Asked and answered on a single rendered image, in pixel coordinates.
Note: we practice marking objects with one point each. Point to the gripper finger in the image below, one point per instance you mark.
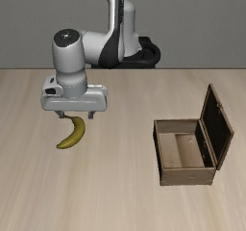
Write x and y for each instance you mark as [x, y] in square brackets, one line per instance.
[60, 114]
[91, 114]

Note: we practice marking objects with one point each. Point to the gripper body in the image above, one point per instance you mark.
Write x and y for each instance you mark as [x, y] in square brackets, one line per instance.
[77, 102]

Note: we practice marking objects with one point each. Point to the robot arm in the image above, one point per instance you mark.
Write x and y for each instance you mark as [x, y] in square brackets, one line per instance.
[96, 47]

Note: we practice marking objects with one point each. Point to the yellow banana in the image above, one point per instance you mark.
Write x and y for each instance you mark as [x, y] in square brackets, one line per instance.
[74, 134]

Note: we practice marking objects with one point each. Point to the brown wooden box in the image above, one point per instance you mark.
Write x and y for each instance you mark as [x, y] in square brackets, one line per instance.
[182, 154]

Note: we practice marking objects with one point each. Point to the brown wooden box lid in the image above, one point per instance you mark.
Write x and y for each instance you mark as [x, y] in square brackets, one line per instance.
[216, 127]

